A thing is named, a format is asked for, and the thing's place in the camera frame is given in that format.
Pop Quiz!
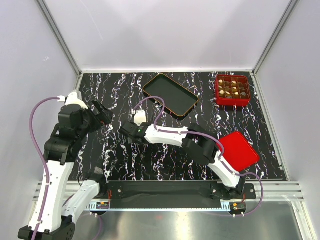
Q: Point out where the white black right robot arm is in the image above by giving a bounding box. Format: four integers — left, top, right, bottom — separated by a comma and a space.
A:
119, 122, 246, 199

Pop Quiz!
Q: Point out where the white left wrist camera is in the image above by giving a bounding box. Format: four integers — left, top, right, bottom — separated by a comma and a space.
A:
57, 90, 88, 110

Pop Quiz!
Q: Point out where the red chocolate box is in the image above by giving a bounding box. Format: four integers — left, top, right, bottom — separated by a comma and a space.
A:
215, 74, 251, 107

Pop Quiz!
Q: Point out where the red box lid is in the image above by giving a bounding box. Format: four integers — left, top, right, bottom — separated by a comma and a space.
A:
219, 131, 260, 172

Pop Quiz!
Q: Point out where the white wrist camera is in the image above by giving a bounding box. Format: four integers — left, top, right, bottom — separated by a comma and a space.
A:
131, 110, 147, 126
57, 90, 88, 110

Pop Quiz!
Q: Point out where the aluminium frame post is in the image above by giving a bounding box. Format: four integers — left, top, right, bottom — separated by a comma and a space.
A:
35, 0, 82, 76
251, 0, 301, 76

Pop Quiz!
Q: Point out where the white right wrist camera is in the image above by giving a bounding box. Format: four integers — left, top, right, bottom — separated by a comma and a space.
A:
131, 110, 147, 126

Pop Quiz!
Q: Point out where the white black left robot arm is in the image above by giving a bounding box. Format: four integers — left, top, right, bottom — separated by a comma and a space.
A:
18, 97, 113, 240

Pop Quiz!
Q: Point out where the dark green gold-rimmed tray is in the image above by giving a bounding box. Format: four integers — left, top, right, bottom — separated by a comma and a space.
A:
142, 73, 199, 118

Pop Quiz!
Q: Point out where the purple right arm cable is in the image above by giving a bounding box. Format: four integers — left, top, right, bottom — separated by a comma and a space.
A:
132, 96, 264, 218

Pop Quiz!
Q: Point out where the aluminium frame post left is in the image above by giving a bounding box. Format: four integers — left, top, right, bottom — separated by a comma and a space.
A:
35, 0, 82, 76

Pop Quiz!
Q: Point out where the aluminium frame post right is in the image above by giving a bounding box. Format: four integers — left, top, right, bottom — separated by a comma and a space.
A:
251, 0, 301, 76

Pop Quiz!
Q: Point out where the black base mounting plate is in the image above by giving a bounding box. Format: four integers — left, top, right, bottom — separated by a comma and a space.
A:
86, 180, 257, 212

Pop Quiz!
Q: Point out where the aluminium front rail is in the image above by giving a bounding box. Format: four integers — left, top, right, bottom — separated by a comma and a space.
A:
33, 181, 306, 213

